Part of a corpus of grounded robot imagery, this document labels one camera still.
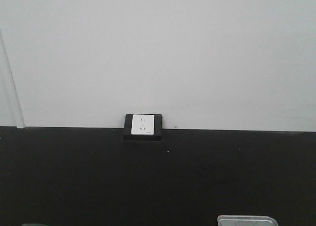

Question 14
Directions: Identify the metal tray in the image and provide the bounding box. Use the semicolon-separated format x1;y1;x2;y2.
217;215;278;226

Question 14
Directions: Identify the black and white power socket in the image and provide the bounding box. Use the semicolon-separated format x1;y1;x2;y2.
123;114;162;141

